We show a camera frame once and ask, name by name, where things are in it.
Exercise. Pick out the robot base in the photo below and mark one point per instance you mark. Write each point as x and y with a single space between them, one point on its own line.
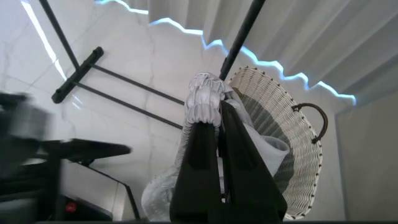
93 189

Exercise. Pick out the white laundry basket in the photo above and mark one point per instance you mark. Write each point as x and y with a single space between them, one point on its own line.
298 161

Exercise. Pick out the white curtain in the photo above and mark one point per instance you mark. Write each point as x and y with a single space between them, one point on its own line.
311 37

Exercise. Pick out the black clothes rack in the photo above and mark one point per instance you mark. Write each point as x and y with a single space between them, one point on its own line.
77 73

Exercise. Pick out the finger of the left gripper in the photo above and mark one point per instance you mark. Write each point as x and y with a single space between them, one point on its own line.
93 149

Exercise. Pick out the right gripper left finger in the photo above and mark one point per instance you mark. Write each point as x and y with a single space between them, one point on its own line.
196 186

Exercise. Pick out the pale grey shorts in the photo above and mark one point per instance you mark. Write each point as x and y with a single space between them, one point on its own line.
203 99

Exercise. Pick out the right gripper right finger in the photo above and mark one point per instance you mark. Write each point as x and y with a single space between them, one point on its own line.
248 186

